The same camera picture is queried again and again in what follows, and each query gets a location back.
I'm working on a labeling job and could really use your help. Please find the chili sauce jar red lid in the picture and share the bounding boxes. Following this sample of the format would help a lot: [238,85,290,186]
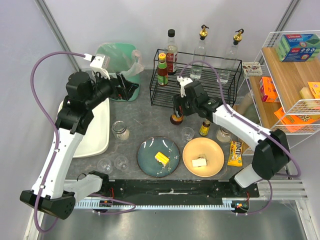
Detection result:
[170,113,184,126]

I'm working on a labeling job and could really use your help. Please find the small yellow label bottle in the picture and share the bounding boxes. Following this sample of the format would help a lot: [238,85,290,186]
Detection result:
[199,119,211,137]

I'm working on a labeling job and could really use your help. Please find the sauce bottle yellow cap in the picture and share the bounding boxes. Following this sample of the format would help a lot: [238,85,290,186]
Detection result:
[157,52,168,86]

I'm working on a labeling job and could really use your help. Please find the dark vinegar bottle black cap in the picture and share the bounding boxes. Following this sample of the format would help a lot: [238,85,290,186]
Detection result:
[164,28,178,75]

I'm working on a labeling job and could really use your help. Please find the glass oil bottle gold spout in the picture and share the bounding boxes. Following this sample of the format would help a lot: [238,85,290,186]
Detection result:
[190,24,209,80]

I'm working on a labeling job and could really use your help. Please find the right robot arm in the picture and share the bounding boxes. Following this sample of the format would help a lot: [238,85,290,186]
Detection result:
[172,77,290,189]

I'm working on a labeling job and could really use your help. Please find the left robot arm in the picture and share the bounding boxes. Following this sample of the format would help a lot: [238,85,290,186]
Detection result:
[20,71,139,220]

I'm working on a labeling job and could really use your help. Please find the clear pink bin liner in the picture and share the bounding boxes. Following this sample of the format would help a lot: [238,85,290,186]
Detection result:
[92,42,146,78]

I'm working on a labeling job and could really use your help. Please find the small clear glass cup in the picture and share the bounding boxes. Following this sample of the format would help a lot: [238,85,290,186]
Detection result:
[181,127,195,143]

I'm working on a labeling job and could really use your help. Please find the green trash bin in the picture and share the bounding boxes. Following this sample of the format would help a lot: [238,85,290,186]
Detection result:
[96,42,145,101]

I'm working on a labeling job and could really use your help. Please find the glass jar with white powder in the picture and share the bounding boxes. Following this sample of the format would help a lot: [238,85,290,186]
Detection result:
[111,120,130,141]

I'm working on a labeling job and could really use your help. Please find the glass jar right side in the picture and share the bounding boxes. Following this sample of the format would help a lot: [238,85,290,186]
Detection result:
[216,126,234,143]

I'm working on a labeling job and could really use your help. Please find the beige round plate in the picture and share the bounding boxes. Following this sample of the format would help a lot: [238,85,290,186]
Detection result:
[182,137,225,178]

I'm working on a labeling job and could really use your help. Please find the white rectangular basin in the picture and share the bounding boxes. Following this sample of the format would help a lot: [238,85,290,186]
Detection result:
[73,98,110,158]

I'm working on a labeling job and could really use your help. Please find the white food block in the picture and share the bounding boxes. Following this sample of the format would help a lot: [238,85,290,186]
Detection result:
[191,157,207,168]

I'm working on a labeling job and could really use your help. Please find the yellow butter block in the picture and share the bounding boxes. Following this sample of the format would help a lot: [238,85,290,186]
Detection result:
[154,152,170,167]

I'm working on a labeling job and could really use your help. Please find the blue ceramic plate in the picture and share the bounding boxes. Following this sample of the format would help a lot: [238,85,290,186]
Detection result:
[137,136,181,178]

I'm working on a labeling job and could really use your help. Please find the yellow M&Ms candy bag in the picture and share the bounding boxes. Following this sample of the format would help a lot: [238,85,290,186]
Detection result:
[227,141,243,167]

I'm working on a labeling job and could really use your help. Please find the clear drinking glass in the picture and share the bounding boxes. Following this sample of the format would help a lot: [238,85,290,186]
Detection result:
[114,155,129,171]
[97,158,113,174]

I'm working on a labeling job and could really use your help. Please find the white chocolate box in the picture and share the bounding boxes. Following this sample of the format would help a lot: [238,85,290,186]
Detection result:
[242,61,263,77]

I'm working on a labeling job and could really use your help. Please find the orange box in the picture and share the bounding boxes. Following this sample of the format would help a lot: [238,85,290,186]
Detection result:
[259,76,280,103]

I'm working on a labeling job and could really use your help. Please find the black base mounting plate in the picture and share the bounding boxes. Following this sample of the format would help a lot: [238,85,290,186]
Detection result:
[101,179,260,205]

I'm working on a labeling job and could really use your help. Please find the orange snack bag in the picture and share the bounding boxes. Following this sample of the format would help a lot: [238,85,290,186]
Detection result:
[273,107,320,134]

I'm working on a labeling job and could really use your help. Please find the yellow sponge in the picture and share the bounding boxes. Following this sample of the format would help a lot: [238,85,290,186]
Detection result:
[299,87,315,100]

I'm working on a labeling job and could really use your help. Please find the green sponge pack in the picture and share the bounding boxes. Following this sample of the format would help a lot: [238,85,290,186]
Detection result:
[275,33,320,62]

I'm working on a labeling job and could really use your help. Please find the yellow orange packet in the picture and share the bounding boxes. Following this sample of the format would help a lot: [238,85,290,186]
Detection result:
[307,81,320,100]

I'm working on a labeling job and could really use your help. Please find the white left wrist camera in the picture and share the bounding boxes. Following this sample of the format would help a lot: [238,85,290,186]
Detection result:
[83,53,111,80]

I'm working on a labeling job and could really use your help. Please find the black wire rack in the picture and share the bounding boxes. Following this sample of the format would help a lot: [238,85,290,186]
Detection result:
[149,49,243,108]

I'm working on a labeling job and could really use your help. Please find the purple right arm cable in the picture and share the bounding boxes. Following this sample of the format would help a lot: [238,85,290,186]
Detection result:
[177,60,301,216]

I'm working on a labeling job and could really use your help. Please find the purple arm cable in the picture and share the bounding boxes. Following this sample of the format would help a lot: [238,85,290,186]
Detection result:
[177,60,301,216]
[29,51,138,233]

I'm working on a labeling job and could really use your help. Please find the white wire shelf unit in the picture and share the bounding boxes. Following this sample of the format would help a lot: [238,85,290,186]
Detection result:
[238,30,320,149]

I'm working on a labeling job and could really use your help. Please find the white cable duct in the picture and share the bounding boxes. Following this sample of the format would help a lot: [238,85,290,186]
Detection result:
[74,197,235,211]

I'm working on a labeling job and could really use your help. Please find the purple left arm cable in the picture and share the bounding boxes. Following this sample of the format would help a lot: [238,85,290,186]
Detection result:
[29,51,138,233]

